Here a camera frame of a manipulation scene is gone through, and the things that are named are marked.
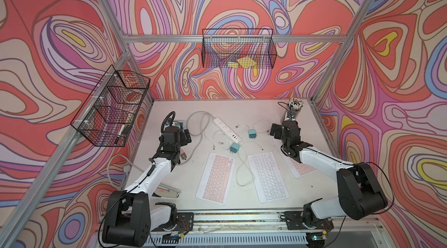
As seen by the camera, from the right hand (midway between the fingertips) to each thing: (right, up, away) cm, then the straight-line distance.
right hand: (283, 129), depth 91 cm
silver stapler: (-59, -28, -11) cm, 66 cm away
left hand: (-55, -2, -3) cm, 55 cm away
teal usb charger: (-26, -11, +4) cm, 28 cm away
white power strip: (-30, -2, +11) cm, 32 cm away
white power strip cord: (-48, -4, +11) cm, 50 cm away
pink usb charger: (-53, -13, 0) cm, 55 cm away
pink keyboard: (-36, -26, -7) cm, 45 cm away
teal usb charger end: (-15, -3, +10) cm, 18 cm away
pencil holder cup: (+7, +12, +2) cm, 14 cm away
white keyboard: (-9, -25, -7) cm, 28 cm away
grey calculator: (-51, +3, -16) cm, 54 cm away
